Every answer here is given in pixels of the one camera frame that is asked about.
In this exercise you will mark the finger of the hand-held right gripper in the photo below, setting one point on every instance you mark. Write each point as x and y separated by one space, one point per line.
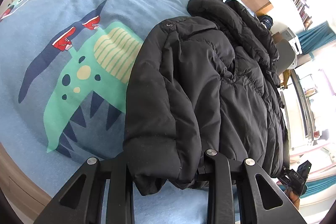
304 167

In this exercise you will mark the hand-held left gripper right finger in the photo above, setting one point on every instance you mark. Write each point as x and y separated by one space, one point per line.
215 174

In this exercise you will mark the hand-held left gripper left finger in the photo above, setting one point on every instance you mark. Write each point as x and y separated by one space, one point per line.
120 176

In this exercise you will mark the black puffer coat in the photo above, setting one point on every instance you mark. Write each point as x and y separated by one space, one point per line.
197 87

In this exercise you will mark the person's right hand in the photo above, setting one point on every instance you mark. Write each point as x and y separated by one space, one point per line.
294 199

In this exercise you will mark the teal curtain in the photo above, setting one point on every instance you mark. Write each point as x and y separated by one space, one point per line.
320 186
317 36

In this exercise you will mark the window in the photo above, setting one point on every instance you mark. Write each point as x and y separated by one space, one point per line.
323 98

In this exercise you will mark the yellow cloth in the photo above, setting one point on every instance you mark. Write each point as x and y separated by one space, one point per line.
286 78

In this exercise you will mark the grey chair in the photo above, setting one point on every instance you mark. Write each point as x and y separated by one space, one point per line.
284 56

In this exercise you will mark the white printer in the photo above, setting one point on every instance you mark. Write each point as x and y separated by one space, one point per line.
290 36

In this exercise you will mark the black backpack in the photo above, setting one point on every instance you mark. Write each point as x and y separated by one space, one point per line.
266 22

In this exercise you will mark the blue cartoon print duvet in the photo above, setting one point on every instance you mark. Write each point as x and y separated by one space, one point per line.
39 29

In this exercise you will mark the grey metal rail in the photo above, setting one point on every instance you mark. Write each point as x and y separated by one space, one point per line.
302 103

